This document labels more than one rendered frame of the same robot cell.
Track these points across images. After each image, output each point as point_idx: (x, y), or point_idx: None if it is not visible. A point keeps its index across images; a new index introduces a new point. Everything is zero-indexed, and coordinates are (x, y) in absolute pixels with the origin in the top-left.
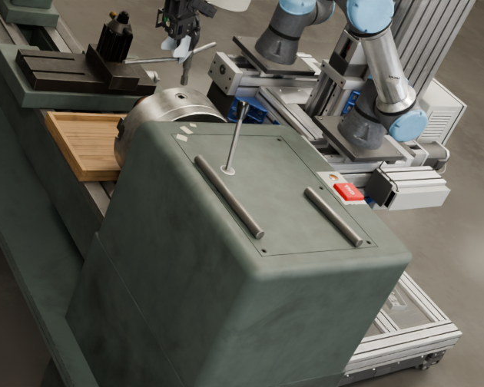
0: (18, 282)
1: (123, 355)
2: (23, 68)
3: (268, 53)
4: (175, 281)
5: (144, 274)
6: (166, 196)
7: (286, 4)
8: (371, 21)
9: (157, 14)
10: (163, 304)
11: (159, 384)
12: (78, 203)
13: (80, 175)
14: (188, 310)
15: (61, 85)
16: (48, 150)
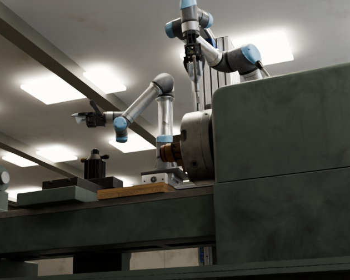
0: (164, 278)
1: (300, 216)
2: (56, 186)
3: (168, 167)
4: (311, 124)
5: (281, 151)
6: (268, 96)
7: (164, 138)
8: (256, 57)
9: (184, 48)
10: (312, 146)
11: (348, 190)
12: (168, 209)
13: (162, 186)
14: (335, 125)
15: (89, 185)
16: (110, 215)
